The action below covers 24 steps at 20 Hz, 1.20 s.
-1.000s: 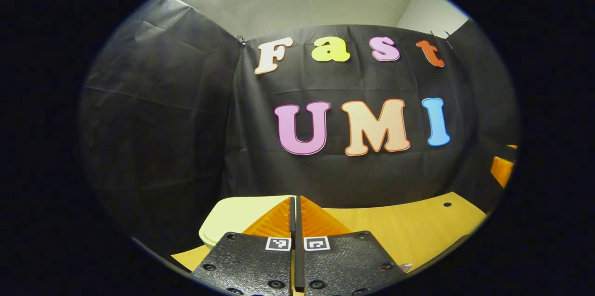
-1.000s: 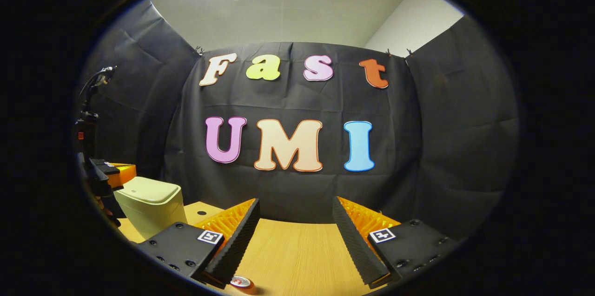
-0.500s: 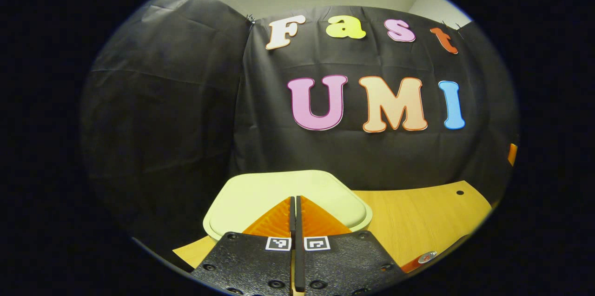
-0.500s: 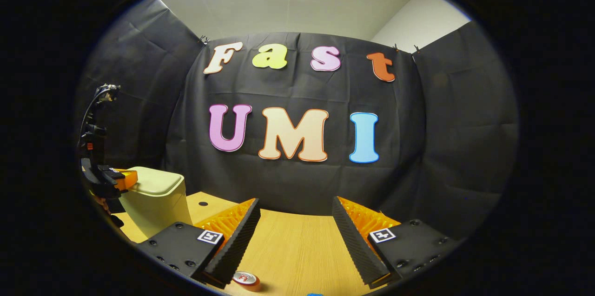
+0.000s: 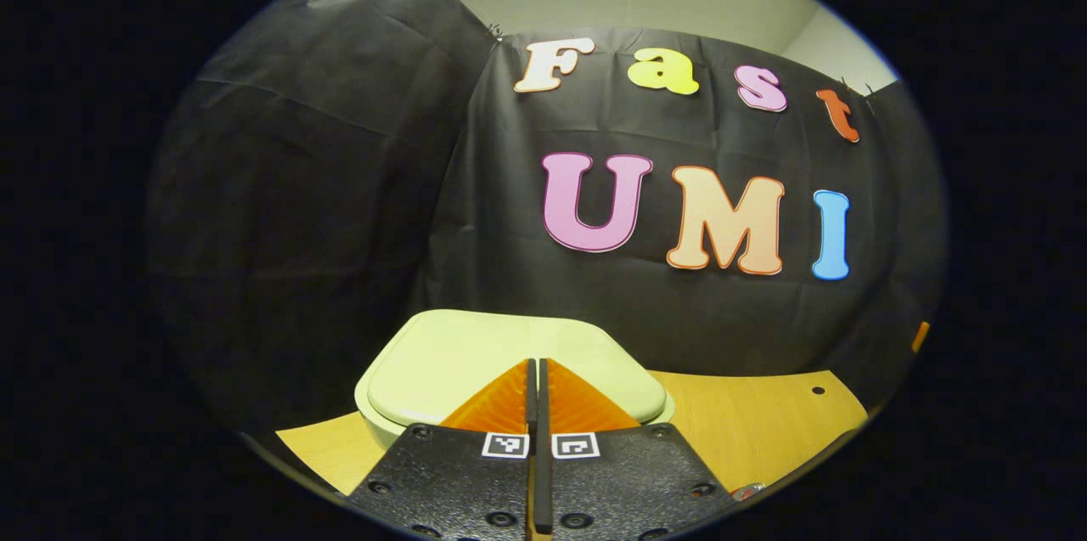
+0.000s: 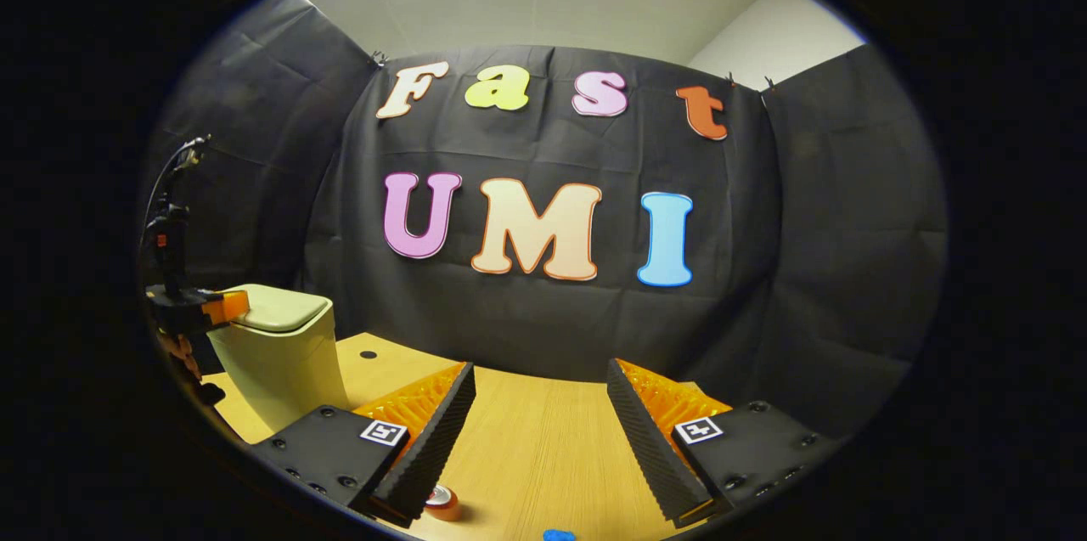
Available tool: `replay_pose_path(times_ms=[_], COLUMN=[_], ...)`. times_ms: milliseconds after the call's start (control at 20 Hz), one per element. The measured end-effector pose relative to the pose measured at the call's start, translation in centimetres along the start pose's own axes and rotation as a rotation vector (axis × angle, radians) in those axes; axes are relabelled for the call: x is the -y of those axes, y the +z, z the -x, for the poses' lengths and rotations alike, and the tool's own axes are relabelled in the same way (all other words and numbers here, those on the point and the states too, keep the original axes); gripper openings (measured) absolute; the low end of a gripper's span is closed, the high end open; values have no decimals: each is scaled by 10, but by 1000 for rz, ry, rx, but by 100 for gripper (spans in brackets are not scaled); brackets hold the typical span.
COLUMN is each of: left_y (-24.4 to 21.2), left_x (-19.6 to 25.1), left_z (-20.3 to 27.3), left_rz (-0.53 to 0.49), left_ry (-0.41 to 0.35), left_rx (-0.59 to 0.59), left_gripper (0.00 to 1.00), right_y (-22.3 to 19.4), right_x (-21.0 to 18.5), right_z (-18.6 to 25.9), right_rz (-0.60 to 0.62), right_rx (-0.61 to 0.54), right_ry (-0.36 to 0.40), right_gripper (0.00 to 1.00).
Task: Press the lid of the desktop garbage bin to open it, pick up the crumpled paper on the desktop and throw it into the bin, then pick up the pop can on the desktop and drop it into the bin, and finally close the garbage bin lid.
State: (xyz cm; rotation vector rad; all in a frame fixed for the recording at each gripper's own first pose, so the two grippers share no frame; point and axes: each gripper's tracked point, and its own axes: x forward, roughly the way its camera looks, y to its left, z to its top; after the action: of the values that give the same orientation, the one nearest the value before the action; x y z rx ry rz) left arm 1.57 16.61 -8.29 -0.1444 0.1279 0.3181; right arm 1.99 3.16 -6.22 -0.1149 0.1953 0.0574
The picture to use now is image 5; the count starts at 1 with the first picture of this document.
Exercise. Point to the wooden desktop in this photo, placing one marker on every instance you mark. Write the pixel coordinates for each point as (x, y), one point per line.
(747, 422)

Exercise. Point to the red pop can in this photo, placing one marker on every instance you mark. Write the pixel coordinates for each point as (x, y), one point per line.
(747, 491)

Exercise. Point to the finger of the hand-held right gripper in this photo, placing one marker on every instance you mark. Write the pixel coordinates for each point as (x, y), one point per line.
(920, 336)

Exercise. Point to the pale green garbage bin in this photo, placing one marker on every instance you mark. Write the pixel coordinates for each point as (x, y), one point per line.
(475, 354)

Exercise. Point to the black backdrop cloth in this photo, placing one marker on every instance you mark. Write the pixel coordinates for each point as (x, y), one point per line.
(340, 184)

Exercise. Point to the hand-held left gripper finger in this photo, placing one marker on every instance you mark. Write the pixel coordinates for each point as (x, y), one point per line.
(544, 397)
(532, 397)

